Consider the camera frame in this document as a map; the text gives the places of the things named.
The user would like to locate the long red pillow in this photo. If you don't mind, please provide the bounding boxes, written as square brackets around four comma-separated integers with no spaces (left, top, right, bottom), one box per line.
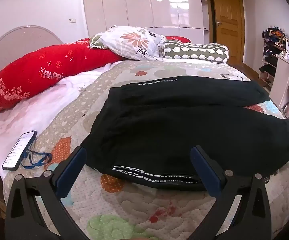
[0,38,125,112]

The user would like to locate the smartphone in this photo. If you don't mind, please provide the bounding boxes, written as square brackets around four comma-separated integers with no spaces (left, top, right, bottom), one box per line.
[2,130,37,171]

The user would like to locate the cream cabinet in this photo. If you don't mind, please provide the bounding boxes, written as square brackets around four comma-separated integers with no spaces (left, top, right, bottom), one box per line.
[270,54,289,111]

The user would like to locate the pile of clothes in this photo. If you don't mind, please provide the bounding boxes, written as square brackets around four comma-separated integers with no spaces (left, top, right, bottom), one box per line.
[263,27,289,46]

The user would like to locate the glossy white wardrobe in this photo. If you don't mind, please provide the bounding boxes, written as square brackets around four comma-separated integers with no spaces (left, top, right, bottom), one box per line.
[81,0,211,38]

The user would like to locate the white blanket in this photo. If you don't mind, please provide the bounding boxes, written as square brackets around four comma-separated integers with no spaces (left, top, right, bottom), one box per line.
[0,64,110,178]

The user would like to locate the small red pillow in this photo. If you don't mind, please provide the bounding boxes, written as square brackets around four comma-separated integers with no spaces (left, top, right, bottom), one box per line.
[165,36,192,44]

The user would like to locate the open shelf rack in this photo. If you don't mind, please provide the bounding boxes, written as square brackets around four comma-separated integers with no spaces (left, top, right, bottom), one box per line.
[258,41,289,88]

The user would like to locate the patterned quilted bedspread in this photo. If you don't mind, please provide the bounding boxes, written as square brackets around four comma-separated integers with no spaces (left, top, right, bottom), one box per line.
[3,60,289,240]

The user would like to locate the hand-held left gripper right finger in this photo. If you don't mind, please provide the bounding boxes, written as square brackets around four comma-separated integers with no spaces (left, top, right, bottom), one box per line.
[185,145,277,240]

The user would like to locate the wooden door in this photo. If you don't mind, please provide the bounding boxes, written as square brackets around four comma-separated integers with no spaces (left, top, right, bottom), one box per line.
[206,0,246,65]

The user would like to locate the black pants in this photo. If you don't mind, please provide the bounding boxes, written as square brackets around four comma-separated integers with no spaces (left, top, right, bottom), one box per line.
[81,75,289,193]

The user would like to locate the beige headboard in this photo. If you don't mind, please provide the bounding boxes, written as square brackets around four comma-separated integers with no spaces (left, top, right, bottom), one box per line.
[0,25,65,110]

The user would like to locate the blue lanyard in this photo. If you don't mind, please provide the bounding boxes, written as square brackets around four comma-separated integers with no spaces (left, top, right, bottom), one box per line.
[21,149,53,168]

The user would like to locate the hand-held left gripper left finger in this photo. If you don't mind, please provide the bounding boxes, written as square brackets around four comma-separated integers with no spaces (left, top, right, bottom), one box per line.
[4,146,87,240]

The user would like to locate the floral pillow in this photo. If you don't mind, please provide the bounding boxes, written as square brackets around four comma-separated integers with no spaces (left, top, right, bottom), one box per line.
[89,26,167,61]

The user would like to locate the green spotted bolster pillow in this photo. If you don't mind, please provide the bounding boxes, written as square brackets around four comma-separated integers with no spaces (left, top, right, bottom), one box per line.
[163,41,231,63]

